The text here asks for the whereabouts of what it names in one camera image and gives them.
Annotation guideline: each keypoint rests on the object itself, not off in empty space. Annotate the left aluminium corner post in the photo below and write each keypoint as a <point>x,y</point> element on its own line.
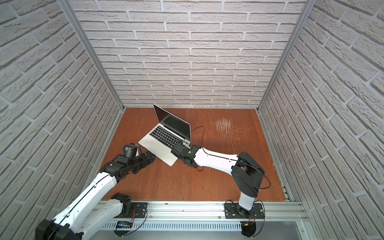
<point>75,23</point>

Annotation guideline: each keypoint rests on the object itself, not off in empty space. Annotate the silver laptop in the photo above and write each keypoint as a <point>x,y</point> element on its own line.
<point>169,131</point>

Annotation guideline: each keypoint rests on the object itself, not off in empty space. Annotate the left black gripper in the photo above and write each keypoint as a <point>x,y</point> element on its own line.
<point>142,159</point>

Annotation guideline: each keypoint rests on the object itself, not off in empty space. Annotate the aluminium front rail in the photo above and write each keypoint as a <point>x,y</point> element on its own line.
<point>216,211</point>

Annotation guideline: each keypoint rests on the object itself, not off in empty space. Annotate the left green circuit board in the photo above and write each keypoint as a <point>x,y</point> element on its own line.
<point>124,225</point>

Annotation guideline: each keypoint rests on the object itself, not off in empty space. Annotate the right aluminium corner post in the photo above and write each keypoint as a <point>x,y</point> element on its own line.
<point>308,7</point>

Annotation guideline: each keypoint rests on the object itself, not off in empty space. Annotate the right round black controller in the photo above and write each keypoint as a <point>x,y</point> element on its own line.
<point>248,229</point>

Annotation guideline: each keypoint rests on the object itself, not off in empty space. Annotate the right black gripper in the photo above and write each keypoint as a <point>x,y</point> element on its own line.
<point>179,149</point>

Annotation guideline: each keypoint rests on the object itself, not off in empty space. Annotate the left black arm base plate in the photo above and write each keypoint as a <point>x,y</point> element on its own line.
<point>135,209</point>

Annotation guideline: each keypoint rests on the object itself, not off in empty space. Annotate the perforated white cable duct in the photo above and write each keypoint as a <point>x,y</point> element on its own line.
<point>215,226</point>

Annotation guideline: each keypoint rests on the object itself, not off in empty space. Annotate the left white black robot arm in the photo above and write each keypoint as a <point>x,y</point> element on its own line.
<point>78,221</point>

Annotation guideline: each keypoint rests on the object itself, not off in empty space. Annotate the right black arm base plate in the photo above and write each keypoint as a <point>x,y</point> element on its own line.
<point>234,211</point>

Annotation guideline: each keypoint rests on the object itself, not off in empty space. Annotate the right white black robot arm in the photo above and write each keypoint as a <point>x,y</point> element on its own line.
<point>246,172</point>

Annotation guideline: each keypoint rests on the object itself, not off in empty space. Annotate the aluminium corner post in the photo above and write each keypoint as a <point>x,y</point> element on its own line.
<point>75,23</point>
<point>308,7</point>

